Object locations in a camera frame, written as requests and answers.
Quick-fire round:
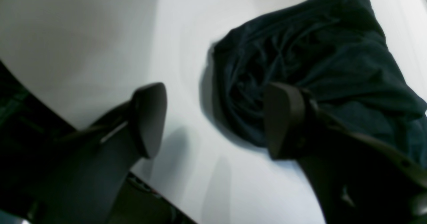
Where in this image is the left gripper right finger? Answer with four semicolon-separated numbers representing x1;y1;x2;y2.
264;82;427;224

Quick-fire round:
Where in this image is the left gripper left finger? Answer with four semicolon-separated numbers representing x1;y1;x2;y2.
23;82;167;224

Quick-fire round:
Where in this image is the black t-shirt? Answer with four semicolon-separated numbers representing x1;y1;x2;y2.
212;0;427;169

